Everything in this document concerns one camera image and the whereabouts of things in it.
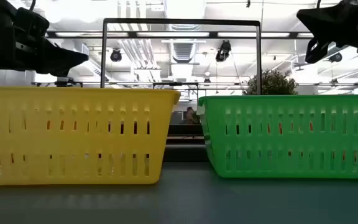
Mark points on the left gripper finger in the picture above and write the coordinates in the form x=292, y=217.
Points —
x=61, y=60

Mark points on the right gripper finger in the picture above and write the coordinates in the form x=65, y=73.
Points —
x=323, y=48
x=325, y=21

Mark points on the yellow slotted plastic basket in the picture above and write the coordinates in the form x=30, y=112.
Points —
x=73, y=140

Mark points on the green slotted plastic basket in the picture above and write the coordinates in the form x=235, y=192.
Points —
x=291, y=143

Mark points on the black ceiling spotlight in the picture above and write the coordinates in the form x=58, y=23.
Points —
x=336, y=57
x=116, y=56
x=223, y=51

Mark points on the potted green plant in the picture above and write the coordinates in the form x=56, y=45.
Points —
x=270, y=84

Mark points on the black ceiling light bar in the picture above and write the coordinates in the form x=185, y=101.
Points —
x=213, y=35

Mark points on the grey ceiling air vent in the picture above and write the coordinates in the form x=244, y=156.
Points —
x=183, y=51

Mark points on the person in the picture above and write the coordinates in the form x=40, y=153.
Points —
x=191, y=116

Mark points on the black clamp mount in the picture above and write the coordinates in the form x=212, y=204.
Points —
x=70, y=83

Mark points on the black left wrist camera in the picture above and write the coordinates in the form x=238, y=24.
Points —
x=31, y=25

